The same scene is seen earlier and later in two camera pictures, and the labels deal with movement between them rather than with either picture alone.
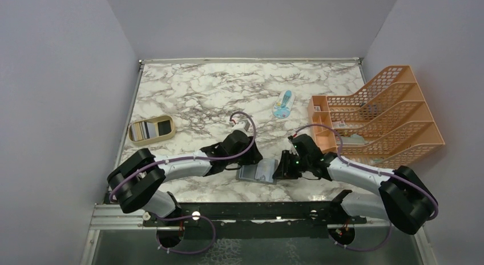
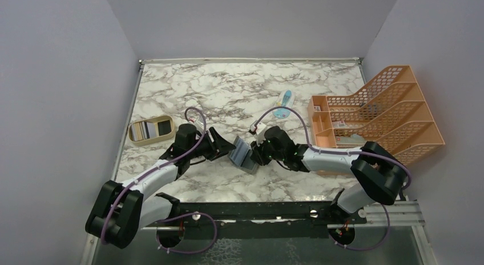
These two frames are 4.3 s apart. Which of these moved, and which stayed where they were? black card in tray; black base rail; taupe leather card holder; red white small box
Moved: taupe leather card holder
Stayed: black base rail; red white small box; black card in tray
